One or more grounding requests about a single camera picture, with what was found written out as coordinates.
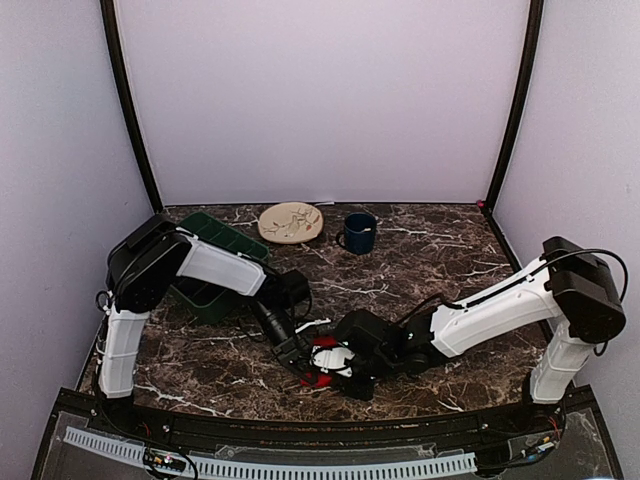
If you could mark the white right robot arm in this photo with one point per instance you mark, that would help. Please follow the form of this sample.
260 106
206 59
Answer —
567 283

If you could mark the beige floral ceramic plate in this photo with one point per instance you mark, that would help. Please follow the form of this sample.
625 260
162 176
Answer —
290 223

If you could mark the green divided plastic tray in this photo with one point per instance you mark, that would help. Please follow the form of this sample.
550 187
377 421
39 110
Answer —
210 303

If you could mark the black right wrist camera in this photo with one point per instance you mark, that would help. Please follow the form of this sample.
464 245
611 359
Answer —
359 336

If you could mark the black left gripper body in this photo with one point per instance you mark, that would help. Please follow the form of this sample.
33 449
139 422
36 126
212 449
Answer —
280 344

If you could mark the black left frame post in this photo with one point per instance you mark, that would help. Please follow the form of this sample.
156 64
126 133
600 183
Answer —
128 109

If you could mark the black frame post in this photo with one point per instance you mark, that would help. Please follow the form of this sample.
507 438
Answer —
128 109
521 89

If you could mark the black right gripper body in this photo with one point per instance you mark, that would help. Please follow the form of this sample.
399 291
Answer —
363 391

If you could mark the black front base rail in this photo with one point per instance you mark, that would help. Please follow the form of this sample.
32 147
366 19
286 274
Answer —
481 429

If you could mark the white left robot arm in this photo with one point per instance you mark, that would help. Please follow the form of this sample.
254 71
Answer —
142 268

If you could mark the black right frame post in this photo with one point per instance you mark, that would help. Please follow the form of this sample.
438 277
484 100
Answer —
521 89

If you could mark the red santa sock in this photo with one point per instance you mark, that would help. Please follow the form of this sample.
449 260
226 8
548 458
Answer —
322 342

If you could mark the dark blue mug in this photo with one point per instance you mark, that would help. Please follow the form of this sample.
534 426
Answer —
358 233

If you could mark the white slotted cable duct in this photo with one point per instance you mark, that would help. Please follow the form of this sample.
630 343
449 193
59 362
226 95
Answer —
169 464

